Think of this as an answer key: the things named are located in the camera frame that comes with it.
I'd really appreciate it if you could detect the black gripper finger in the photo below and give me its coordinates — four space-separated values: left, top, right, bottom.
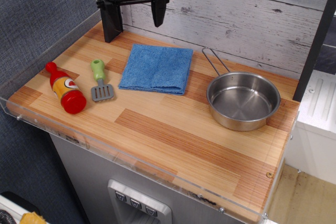
101 3 122 31
151 0 167 27

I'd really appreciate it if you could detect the blue cloth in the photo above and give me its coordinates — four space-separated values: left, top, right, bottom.
119 44 193 95

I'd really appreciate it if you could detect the stainless steel pan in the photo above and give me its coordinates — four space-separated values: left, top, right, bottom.
202 47 281 132

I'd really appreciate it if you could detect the green grey toy spatula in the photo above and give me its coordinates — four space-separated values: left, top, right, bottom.
90 59 114 102

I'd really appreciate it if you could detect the red toy ketchup bottle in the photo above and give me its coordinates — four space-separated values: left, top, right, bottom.
45 62 87 114

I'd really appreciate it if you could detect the clear acrylic table guard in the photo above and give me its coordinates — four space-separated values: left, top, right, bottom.
1 13 299 223

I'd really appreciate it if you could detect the grey cabinet with button panel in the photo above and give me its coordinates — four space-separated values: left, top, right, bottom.
51 135 239 223

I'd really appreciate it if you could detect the white side counter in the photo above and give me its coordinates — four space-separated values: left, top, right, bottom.
285 70 335 184

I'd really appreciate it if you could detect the yellow object bottom left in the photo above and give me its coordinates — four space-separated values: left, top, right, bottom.
19 212 47 224

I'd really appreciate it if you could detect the dark left frame post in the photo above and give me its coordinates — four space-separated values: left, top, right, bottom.
94 0 124 43

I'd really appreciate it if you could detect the dark frame post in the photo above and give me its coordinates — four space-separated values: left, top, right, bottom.
292 0 335 102
94 0 124 43

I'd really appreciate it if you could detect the dark right frame post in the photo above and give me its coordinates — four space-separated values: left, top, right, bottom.
292 0 335 102

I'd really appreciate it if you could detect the black braided cable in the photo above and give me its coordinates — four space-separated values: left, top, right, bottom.
0 209 20 224

